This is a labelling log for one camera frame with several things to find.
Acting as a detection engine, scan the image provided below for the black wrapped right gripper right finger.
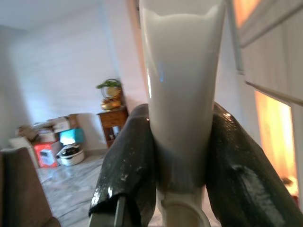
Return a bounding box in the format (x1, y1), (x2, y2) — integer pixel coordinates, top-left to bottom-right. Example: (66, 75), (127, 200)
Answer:
(205, 102), (303, 227)

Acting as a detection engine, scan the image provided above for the black wrapped right gripper left finger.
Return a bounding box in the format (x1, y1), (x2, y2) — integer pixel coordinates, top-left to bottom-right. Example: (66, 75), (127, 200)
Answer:
(89, 103), (158, 227)

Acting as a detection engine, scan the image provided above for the beige plastic broom handle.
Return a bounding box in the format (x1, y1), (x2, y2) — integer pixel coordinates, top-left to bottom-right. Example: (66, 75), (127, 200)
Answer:
(138, 0), (227, 227)

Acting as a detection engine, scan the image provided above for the wooden side table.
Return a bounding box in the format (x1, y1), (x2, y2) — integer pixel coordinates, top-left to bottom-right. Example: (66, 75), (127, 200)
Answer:
(97, 106), (129, 148)

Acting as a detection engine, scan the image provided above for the white rice cooker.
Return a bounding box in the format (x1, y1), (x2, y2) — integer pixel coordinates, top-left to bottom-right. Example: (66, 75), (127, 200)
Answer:
(56, 143), (86, 167)

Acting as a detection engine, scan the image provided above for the teal printed box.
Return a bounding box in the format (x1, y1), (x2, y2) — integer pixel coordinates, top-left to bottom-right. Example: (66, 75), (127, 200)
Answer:
(59, 128), (85, 146)

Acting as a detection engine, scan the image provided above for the gold ornament with green plant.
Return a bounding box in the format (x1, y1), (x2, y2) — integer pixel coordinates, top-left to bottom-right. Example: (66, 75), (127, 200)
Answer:
(96, 79), (124, 111)

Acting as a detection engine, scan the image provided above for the open brown cardboard box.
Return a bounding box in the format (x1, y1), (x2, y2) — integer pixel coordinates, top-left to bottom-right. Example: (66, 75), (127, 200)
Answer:
(47, 113), (80, 133)

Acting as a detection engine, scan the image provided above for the red appliance box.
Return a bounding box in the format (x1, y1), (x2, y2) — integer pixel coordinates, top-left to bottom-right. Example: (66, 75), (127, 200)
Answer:
(33, 141), (59, 168)

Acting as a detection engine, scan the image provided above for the crumpled brown cardboard box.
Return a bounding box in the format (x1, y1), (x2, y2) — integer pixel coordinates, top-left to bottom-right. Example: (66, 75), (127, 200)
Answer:
(16, 124), (40, 143)

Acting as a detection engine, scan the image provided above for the brown fabric sofa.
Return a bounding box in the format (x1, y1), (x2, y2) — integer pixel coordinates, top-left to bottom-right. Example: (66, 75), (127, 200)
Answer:
(0, 146), (62, 227)

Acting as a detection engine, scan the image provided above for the white framed window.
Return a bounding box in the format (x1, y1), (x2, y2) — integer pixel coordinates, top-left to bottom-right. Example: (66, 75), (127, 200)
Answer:
(227, 0), (303, 211)

